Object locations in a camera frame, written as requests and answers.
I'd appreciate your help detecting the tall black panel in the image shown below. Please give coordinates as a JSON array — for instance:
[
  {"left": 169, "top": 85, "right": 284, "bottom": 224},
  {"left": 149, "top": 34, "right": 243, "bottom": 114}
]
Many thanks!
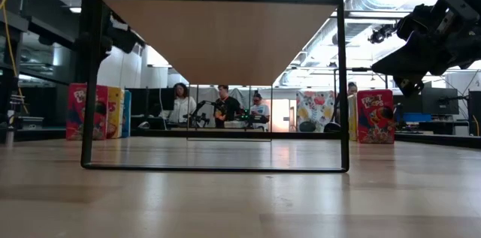
[{"left": 467, "top": 90, "right": 481, "bottom": 137}]

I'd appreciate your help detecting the grey bin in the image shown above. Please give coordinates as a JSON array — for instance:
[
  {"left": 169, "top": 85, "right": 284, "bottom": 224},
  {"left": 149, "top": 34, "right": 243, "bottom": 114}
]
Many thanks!
[{"left": 17, "top": 116, "right": 45, "bottom": 131}]

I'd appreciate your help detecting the silver ceiling air duct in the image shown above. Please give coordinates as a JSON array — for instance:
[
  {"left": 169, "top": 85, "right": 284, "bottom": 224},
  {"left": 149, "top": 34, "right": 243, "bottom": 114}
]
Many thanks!
[{"left": 343, "top": 0, "right": 399, "bottom": 46}]

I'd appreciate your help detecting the blue Rice Krispies cereal box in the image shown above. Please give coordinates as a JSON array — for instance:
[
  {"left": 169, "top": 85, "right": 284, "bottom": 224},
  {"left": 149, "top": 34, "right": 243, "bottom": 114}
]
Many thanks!
[{"left": 122, "top": 89, "right": 132, "bottom": 138}]

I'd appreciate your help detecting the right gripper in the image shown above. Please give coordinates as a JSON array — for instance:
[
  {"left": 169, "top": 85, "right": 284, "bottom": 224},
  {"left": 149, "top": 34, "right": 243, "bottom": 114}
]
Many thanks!
[{"left": 371, "top": 0, "right": 481, "bottom": 97}]

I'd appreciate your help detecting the black ceiling spotlight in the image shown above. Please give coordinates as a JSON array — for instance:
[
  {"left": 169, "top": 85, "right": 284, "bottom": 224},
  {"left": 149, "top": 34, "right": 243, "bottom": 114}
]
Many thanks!
[{"left": 368, "top": 23, "right": 399, "bottom": 44}]

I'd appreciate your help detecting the yellow Corn Pops cereal box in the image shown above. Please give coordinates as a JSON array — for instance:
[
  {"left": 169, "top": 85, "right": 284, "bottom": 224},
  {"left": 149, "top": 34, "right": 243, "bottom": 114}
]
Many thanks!
[
  {"left": 347, "top": 93, "right": 358, "bottom": 142},
  {"left": 107, "top": 86, "right": 125, "bottom": 140}
]

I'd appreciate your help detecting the floral print hanging cloth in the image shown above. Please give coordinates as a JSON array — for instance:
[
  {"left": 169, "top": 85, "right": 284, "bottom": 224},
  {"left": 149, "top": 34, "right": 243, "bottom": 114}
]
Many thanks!
[{"left": 295, "top": 90, "right": 336, "bottom": 133}]

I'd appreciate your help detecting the black computer monitor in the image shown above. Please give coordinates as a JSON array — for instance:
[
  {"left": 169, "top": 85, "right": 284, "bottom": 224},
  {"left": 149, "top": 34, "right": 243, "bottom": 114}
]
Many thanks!
[
  {"left": 420, "top": 86, "right": 460, "bottom": 116},
  {"left": 148, "top": 87, "right": 176, "bottom": 111},
  {"left": 126, "top": 87, "right": 149, "bottom": 116},
  {"left": 392, "top": 94, "right": 422, "bottom": 116}
]

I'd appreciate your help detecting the red Froot Loops cereal box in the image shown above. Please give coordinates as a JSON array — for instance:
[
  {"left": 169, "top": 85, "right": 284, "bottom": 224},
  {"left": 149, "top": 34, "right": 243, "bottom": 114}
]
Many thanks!
[
  {"left": 356, "top": 89, "right": 396, "bottom": 145},
  {"left": 66, "top": 83, "right": 110, "bottom": 141}
]

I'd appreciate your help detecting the grey hanging curtain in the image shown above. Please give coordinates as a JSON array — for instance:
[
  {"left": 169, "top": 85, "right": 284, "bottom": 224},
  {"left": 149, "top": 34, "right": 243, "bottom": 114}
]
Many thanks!
[{"left": 189, "top": 86, "right": 260, "bottom": 122}]

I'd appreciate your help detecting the white post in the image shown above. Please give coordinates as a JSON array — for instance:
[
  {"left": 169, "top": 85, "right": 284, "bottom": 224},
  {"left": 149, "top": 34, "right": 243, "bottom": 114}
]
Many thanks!
[{"left": 5, "top": 109, "right": 16, "bottom": 145}]

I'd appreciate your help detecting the black overhead pole frame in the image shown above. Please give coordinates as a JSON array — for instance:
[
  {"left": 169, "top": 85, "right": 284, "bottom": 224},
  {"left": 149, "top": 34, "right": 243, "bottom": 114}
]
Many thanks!
[{"left": 347, "top": 66, "right": 390, "bottom": 91}]

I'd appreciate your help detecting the black table frame rail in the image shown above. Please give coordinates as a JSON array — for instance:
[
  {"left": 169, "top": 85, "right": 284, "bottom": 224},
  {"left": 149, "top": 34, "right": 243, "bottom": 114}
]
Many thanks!
[{"left": 0, "top": 127, "right": 481, "bottom": 149}]

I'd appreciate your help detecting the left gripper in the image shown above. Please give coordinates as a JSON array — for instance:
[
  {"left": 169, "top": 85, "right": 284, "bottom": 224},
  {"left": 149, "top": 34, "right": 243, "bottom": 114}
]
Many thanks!
[{"left": 93, "top": 7, "right": 147, "bottom": 62}]

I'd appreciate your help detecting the black metal wood-board shelf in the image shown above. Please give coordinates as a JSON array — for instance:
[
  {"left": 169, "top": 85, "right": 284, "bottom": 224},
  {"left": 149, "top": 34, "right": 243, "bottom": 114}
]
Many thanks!
[{"left": 80, "top": 0, "right": 350, "bottom": 173}]

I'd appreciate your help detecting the dark desk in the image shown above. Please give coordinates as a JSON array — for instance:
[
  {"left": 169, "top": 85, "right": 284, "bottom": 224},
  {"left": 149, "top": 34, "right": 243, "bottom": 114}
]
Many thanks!
[{"left": 394, "top": 119, "right": 470, "bottom": 137}]

